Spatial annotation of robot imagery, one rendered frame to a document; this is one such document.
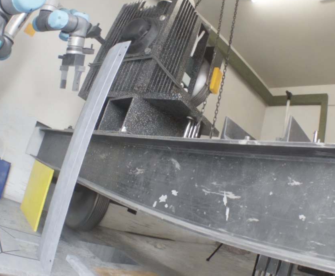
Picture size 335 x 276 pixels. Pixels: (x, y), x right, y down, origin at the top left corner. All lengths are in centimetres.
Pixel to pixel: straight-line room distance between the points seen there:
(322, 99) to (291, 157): 382
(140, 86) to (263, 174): 79
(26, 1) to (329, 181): 99
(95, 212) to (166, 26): 120
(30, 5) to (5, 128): 145
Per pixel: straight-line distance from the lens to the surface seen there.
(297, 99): 460
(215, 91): 171
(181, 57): 158
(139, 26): 143
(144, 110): 123
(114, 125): 141
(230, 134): 74
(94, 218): 179
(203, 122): 129
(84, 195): 190
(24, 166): 227
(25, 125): 225
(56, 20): 105
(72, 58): 111
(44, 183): 168
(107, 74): 117
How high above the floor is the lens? 48
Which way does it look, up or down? 16 degrees up
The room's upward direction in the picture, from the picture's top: 18 degrees clockwise
